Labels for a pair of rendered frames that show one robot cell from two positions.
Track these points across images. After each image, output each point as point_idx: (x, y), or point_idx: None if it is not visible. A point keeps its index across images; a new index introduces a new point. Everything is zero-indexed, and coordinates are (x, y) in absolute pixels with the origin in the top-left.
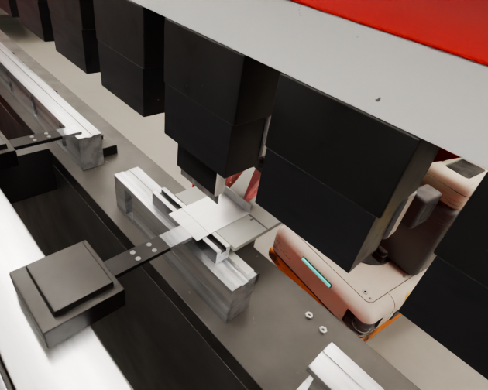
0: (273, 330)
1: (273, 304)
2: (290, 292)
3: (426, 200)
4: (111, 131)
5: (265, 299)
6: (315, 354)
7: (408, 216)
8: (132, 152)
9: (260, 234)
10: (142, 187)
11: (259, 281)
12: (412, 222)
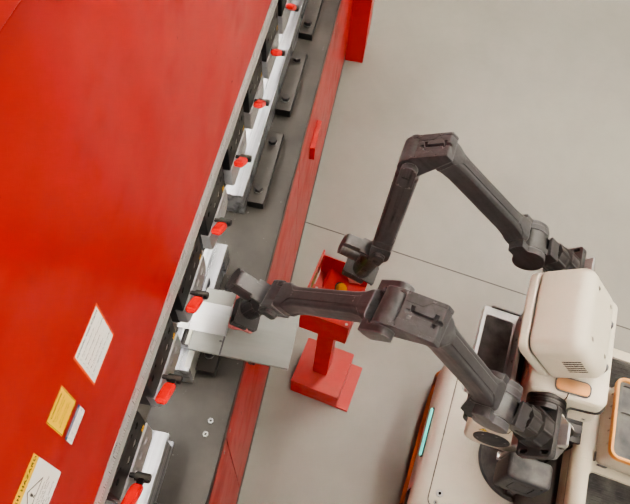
0: (185, 406)
1: (204, 395)
2: (222, 400)
3: (510, 474)
4: (285, 181)
5: (204, 389)
6: (185, 438)
7: (498, 471)
8: (273, 216)
9: (212, 353)
10: (210, 264)
11: (217, 377)
12: (496, 480)
